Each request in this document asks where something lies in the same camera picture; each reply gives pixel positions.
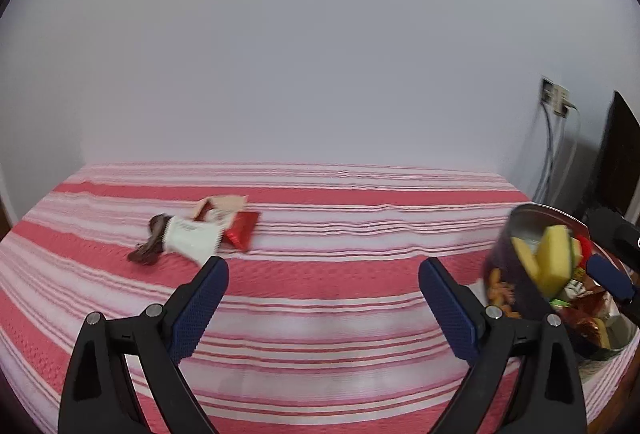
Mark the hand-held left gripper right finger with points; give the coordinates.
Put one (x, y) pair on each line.
(450, 309)

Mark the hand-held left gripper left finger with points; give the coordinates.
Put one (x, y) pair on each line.
(197, 309)

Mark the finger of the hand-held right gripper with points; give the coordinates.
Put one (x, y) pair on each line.
(612, 279)

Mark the red knitted ball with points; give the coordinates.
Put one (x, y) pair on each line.
(585, 246)

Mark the green white tissue pack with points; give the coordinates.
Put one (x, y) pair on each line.
(570, 290)

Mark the green and yellow sponge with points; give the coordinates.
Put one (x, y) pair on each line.
(555, 259)

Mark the round dark blue tin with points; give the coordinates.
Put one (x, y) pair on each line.
(505, 264)

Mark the white sachet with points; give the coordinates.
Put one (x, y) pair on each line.
(192, 236)

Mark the dark brown snack packet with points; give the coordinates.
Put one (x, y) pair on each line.
(147, 251)

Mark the large yellow sponge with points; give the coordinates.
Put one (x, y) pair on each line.
(525, 259)

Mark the beige snack packet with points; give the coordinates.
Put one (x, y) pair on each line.
(225, 204)

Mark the black monitor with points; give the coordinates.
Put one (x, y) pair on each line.
(620, 154)

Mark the red white striped tablecloth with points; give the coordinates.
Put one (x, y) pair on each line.
(325, 314)

